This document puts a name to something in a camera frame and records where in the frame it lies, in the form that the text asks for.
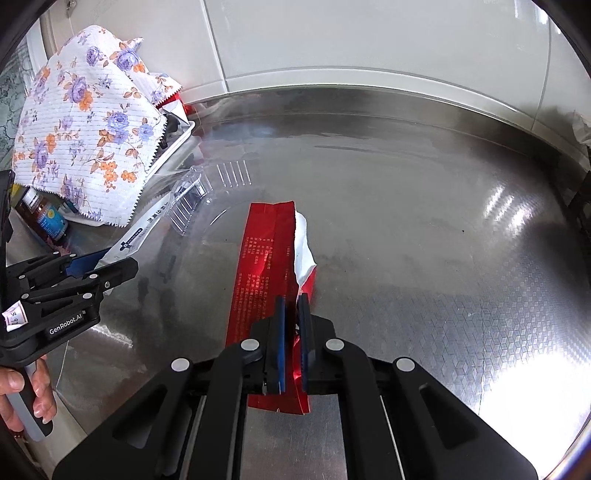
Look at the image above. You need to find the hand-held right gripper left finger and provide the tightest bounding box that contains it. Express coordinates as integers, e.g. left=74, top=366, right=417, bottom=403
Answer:
left=52, top=295, right=289, bottom=480

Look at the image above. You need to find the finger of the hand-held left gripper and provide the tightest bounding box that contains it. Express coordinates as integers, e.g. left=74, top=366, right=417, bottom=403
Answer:
left=25, top=257, right=140, bottom=315
left=7, top=250, right=110, bottom=283

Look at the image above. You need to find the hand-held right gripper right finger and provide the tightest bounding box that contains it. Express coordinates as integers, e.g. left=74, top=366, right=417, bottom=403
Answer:
left=295, top=293, right=539, bottom=480

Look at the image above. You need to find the white squeezed tube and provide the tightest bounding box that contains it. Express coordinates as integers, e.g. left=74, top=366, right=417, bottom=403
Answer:
left=95, top=191, right=174, bottom=292

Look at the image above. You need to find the red foil packet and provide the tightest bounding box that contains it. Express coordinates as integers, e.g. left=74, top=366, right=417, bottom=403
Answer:
left=225, top=200, right=319, bottom=416

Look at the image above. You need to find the person's left hand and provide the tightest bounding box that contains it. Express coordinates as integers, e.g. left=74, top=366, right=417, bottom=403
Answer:
left=0, top=357, right=58, bottom=433

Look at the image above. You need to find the brown bottle with blue label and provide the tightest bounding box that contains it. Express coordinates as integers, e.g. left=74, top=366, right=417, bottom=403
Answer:
left=18, top=189, right=71, bottom=256

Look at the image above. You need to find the clear plastic container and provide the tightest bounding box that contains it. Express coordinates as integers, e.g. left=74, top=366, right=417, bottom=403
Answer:
left=168, top=161, right=253, bottom=239

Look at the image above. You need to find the floral print cloth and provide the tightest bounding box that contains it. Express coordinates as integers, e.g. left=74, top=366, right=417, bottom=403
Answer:
left=11, top=24, right=184, bottom=229

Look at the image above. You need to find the white plastic tray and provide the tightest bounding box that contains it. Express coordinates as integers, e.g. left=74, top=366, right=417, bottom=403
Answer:
left=143, top=99, right=197, bottom=182

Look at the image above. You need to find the red white packet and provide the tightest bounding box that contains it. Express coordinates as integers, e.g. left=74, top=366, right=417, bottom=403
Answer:
left=156, top=90, right=193, bottom=117

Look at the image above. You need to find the pale patterned cloth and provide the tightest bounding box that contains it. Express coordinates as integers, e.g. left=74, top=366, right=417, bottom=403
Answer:
left=571, top=111, right=591, bottom=149

